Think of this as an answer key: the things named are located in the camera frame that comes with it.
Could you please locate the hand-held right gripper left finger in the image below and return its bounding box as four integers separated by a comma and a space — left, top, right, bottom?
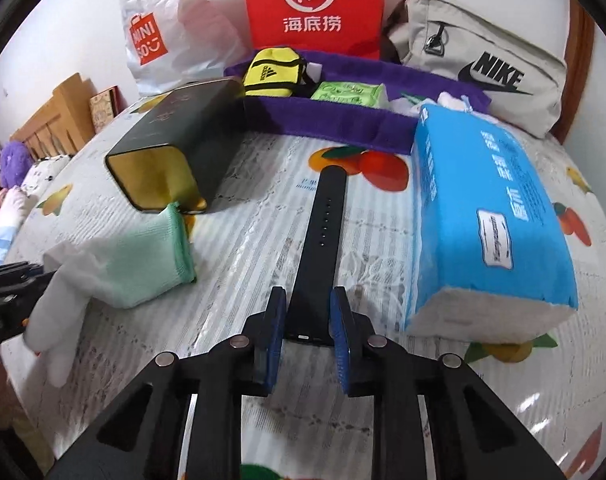
46, 287, 289, 480

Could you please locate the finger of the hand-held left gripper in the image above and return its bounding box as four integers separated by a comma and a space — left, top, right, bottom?
0, 261, 36, 281
0, 271, 58, 313

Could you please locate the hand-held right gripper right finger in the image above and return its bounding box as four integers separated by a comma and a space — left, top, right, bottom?
330, 286, 568, 480

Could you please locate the black watch strap with holes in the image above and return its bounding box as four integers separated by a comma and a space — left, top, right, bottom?
287, 169, 349, 347

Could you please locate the white glove with green cuff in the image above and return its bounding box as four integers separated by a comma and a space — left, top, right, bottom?
23, 202, 198, 388

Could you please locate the purple fabric storage tray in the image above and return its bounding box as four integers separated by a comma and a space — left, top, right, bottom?
224, 49, 491, 156

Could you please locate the light green wipes packet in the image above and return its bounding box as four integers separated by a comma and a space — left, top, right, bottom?
310, 81, 388, 109

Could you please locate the yellow mini duffel bag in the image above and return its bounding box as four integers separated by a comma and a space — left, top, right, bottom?
242, 47, 309, 98

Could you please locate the pink and white plush toy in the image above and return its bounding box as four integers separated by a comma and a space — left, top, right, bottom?
0, 186, 29, 241

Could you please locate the purple plush toy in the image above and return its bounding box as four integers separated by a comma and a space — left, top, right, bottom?
0, 141, 35, 188

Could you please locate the fruit printed bed sheet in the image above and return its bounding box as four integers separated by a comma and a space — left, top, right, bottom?
0, 95, 606, 480

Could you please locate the wooden headboard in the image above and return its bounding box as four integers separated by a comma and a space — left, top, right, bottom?
10, 72, 96, 161

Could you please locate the blue tissue pack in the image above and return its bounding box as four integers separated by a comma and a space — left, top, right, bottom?
404, 103, 580, 343

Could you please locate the patterned cardboard box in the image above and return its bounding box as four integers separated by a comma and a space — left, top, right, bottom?
89, 86, 119, 133

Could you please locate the dark green tin box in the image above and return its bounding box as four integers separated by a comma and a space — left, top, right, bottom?
106, 76, 246, 216

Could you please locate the white plastic shopping bag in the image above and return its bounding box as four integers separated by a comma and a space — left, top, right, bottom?
119, 0, 249, 97

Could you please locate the grey waist bag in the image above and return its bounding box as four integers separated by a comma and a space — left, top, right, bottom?
383, 0, 568, 138

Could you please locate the red paper bag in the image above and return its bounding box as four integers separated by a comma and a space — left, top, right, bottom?
239, 0, 386, 61

